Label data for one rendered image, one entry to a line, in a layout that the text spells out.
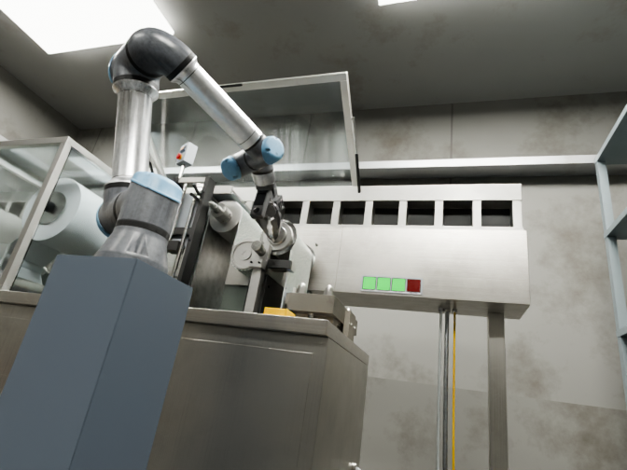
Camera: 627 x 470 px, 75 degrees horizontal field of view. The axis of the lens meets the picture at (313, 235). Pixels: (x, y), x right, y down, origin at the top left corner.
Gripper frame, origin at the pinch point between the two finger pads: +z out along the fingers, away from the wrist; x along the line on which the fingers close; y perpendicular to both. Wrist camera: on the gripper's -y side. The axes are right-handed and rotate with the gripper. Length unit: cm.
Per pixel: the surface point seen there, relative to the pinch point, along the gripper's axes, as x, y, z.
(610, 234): -142, 104, 47
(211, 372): -1, -53, 14
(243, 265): 11.2, -4.8, 9.7
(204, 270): 31.6, -1.5, 15.5
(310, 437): -31, -61, 22
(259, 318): -13.3, -42.6, 2.5
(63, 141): 97, 15, -36
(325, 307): -23.7, -18.5, 15.5
